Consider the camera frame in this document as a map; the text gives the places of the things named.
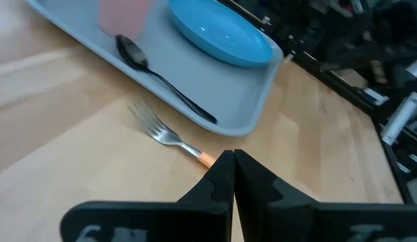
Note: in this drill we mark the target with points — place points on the silver cylinder post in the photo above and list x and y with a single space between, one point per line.
400 117

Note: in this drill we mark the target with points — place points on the blue-grey bowl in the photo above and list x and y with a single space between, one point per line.
222 33

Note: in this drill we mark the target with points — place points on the pink ribbed cup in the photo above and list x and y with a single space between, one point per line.
124 17

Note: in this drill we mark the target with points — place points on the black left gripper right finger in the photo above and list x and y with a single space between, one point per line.
312 222

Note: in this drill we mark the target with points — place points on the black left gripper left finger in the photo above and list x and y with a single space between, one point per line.
168 222

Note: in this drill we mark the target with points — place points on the black spoon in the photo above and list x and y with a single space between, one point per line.
134 55

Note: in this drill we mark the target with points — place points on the grey tray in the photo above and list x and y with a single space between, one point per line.
212 89

